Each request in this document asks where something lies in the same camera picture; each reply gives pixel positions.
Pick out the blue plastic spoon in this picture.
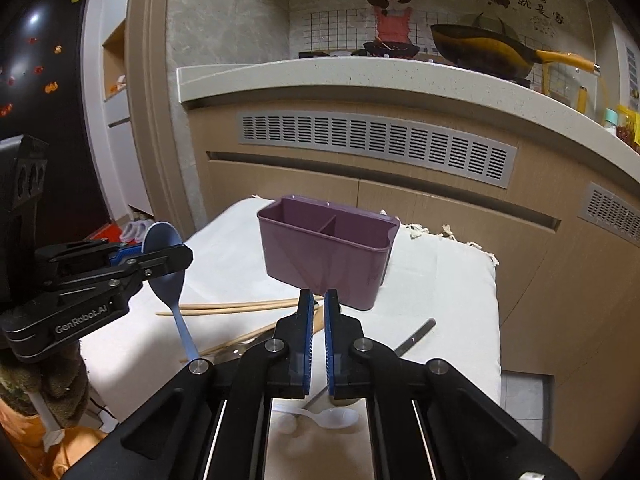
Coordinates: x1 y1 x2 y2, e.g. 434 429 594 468
141 221 200 361

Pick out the white plastic spoon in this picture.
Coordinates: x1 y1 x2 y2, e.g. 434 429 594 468
273 405 359 430

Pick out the white kitchen countertop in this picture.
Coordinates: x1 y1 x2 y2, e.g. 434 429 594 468
176 58 639 188

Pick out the left gloved hand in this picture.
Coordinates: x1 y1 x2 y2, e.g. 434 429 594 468
1 341 89 428

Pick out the wooden chopstick diagonal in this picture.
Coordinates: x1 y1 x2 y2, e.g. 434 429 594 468
200 310 324 356

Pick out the wooden chopstick upper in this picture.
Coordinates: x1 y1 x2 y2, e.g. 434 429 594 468
180 298 298 310

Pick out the wooden chopstick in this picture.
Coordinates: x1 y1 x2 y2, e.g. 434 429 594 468
180 301 297 316
180 298 298 310

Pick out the wooden chopstick lower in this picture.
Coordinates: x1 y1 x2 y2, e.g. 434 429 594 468
180 301 297 316

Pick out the purple utensil holder box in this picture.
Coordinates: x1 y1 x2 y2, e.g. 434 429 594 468
257 195 400 311

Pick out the white cloth mat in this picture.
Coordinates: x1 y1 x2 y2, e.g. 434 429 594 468
74 195 504 480

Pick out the black refrigerator with magnets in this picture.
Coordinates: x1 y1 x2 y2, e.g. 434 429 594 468
1 0 110 246

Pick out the long grey vent grille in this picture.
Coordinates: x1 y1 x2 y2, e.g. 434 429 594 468
238 110 518 188

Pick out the small grey vent grille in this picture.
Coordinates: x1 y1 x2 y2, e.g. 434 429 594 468
578 182 640 246

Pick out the black yellow wok pan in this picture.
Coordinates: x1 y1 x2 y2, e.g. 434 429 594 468
431 24 600 80

